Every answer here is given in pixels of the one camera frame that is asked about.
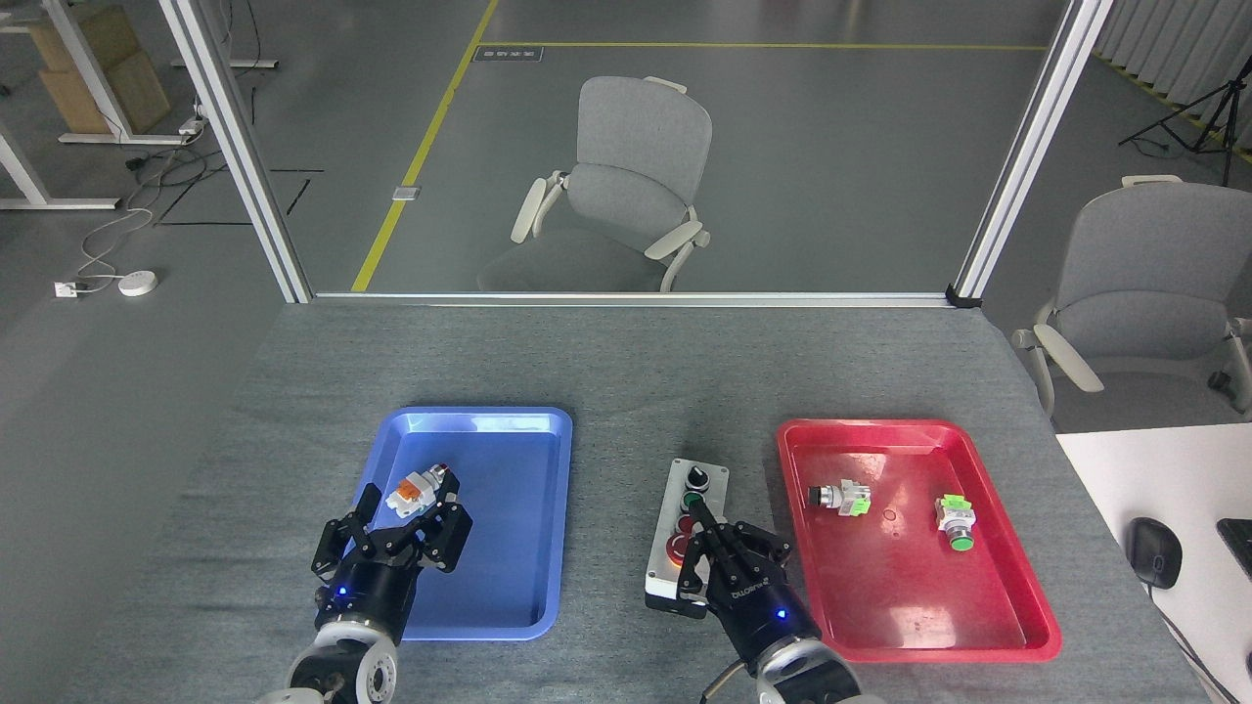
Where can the white power strip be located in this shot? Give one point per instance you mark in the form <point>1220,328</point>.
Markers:
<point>192,124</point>

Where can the grey push button control box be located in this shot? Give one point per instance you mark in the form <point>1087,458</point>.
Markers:
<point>714,494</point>

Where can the black push button switch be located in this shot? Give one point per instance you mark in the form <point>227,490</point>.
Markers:
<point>841,497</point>

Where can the brown cardboard box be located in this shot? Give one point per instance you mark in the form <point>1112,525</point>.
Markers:
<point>103,34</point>
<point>132,98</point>

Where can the black computer mouse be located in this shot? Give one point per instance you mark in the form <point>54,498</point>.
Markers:
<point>1154,552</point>

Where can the green push button switch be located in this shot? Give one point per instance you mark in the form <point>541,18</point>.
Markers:
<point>954,513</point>

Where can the dark floor label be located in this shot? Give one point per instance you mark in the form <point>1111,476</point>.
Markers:
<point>508,54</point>

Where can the white desk leg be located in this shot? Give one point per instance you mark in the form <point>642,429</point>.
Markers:
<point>225,64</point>
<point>24,166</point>
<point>93,73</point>

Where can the blue plastic tray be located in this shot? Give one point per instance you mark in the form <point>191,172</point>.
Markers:
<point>509,548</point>

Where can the white round floor device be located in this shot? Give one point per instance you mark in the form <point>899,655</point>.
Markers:
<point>138,284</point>

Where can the black keyboard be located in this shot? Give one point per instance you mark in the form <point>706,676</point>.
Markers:
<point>1238,543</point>

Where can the white side table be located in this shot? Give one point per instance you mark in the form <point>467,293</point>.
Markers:
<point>1174,469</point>

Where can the silver aluminium post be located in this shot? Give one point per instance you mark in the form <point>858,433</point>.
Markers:
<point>235,147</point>
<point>1027,147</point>

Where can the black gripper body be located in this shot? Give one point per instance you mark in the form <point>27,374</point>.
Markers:
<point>758,611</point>
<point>372,596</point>

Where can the metal floor plate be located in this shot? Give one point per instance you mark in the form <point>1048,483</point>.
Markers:
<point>406,193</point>

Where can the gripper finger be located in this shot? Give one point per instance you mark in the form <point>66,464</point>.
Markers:
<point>763,550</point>
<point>448,543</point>
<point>331,548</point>
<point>696,567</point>

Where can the orange and white switch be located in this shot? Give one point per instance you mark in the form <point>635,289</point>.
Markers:
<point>411,492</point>

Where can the grey office chair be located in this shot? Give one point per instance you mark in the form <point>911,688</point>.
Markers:
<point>636,137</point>
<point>1144,259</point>

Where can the silver aluminium crossbar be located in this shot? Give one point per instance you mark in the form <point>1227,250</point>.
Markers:
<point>636,298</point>

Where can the white wall plug socket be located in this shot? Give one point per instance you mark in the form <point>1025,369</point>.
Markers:
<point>67,289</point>

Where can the red plastic tray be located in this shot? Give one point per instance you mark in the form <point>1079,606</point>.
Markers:
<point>910,587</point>

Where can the white pleated curtain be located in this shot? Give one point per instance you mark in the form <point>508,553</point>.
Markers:
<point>1174,39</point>

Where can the black tripod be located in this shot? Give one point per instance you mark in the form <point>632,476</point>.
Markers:
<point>1228,117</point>

